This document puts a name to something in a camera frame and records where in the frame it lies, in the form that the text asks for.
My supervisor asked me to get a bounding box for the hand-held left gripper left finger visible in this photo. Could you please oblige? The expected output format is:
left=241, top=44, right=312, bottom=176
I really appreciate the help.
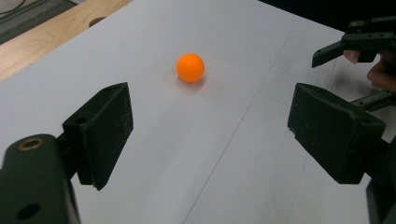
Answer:
left=57, top=82, right=134, bottom=191

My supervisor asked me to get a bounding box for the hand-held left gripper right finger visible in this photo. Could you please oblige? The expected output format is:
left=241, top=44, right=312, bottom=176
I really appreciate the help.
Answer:
left=288, top=82, right=396, bottom=188

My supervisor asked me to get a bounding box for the orange ball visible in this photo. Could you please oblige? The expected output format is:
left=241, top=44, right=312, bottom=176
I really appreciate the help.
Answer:
left=176, top=52, right=206, bottom=84

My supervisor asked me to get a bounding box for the wooden table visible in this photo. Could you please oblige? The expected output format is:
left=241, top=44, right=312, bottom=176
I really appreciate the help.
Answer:
left=0, top=0, right=134, bottom=82

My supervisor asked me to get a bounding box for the white paper sheet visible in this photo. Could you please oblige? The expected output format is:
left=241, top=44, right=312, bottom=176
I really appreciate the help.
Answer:
left=0, top=0, right=396, bottom=224

